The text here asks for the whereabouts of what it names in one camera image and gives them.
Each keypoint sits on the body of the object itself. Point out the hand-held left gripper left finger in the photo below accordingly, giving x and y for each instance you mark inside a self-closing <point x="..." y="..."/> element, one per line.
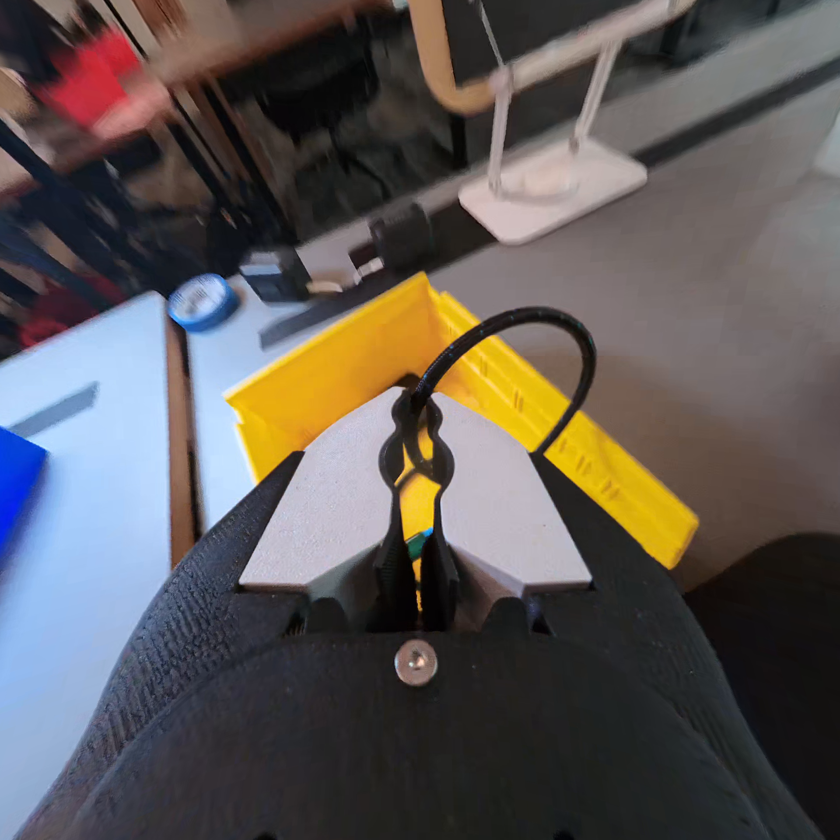
<point x="328" y="512"/>

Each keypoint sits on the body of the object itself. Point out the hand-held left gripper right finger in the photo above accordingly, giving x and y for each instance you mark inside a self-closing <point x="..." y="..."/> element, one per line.
<point x="512" y="518"/>

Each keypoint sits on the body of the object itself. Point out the yellow plastic bin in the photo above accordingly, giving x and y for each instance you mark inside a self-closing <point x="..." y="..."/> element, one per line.
<point x="341" y="367"/>

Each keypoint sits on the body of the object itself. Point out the pale adjoining desk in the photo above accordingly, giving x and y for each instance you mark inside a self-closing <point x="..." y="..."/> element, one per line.
<point x="98" y="525"/>

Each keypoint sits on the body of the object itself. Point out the grey desk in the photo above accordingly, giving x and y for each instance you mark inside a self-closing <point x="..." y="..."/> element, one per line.
<point x="689" y="295"/>

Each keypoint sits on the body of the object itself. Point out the black power adapter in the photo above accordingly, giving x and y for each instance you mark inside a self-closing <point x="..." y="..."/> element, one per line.
<point x="401" y="236"/>
<point x="275" y="279"/>

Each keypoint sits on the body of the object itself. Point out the blue tape roll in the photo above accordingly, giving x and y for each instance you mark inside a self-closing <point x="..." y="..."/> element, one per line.
<point x="197" y="302"/>

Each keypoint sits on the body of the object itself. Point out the blue flat box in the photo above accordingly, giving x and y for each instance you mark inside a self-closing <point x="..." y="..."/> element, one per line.
<point x="19" y="485"/>

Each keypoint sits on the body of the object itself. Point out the white metal panel stand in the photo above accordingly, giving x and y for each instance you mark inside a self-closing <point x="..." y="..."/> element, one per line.
<point x="558" y="197"/>

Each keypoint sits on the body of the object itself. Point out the red fabric item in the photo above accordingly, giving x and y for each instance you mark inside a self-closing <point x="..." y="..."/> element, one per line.
<point x="92" y="79"/>

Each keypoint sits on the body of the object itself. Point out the black panel with wooden frame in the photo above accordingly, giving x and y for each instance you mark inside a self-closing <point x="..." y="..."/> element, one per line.
<point x="433" y="59"/>

